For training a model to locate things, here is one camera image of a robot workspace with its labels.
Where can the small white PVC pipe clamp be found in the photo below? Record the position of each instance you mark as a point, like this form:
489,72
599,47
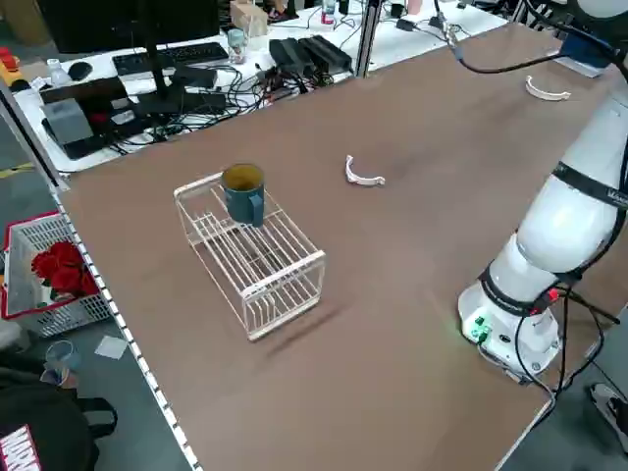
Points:
363,180

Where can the red-rimmed white mesh basket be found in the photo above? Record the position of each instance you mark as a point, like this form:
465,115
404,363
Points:
29,230

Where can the blue box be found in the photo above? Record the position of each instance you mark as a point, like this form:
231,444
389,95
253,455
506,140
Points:
586,51

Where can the grey box device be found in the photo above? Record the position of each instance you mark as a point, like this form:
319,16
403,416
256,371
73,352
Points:
68,120

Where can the black monitor stand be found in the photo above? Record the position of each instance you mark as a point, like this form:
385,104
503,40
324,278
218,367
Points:
159,83

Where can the red emergency stop button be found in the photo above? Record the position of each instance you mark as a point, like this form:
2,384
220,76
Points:
7,61

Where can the black keyboard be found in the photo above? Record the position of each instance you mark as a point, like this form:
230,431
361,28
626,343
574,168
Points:
169,55

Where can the clear glass jar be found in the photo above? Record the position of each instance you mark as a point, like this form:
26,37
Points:
237,46

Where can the brown cardboard box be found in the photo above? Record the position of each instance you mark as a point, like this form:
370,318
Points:
249,17

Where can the clear plastic cup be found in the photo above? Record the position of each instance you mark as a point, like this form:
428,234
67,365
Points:
63,358

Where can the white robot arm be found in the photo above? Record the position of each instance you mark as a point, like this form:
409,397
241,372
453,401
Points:
564,225

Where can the black monitor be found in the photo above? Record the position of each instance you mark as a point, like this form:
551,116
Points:
132,22

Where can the red artificial roses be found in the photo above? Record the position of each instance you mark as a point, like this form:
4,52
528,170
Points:
61,270

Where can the aluminium table edge rail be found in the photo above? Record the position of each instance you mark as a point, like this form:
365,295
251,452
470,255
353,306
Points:
122,333

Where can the white paper sheet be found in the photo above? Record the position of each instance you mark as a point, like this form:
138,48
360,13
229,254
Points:
111,348

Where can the teal mug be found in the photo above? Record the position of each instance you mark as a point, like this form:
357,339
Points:
241,201

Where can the aluminium frame post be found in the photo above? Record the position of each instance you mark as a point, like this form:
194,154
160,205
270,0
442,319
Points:
369,34

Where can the black power brick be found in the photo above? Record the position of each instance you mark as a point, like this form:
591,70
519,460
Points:
326,51
289,54

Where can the black printed bag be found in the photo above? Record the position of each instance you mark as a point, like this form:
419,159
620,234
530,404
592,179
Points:
39,422

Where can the clear plastic bottle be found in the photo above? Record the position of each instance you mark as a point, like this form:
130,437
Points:
58,73

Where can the black computer mouse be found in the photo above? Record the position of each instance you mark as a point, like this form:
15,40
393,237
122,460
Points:
79,70

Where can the large white PVC pipe clamp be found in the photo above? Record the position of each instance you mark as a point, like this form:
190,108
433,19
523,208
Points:
543,94

